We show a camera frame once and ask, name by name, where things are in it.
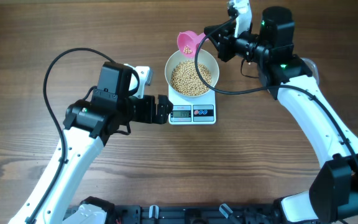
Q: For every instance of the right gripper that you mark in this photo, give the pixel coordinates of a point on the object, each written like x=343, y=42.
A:
x=224, y=42

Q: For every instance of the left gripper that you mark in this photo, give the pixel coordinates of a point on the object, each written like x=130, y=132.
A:
x=149, y=116

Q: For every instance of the pink plastic scoop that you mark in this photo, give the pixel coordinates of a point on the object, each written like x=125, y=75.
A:
x=188, y=42

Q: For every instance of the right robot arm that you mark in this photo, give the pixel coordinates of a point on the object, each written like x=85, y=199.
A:
x=333, y=195

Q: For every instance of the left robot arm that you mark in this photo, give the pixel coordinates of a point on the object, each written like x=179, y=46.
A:
x=117, y=100

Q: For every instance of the soybeans in white bowl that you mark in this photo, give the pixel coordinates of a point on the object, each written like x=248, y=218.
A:
x=186, y=81

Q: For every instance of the white digital kitchen scale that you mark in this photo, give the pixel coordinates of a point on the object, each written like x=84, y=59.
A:
x=192, y=110

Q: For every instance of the clear plastic container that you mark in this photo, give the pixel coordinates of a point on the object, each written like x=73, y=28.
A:
x=313, y=68

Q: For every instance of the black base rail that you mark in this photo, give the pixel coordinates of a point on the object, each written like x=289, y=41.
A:
x=154, y=214

